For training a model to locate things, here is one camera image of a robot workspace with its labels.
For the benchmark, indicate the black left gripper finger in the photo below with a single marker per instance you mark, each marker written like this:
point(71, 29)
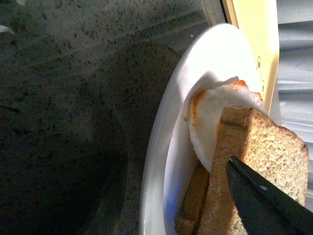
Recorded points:
point(262, 207)

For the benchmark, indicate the bread slice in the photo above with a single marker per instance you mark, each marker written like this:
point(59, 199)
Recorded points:
point(275, 152)
point(188, 219)

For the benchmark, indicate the white round plate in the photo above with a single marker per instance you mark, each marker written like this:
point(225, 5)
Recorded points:
point(217, 55)

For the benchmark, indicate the fried egg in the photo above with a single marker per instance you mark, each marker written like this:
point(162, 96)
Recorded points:
point(204, 112)

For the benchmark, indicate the yellow bear tray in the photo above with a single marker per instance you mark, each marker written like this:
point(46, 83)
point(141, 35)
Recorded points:
point(258, 20)

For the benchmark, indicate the grey curtain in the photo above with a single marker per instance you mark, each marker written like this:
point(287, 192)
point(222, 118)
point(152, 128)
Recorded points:
point(295, 72)

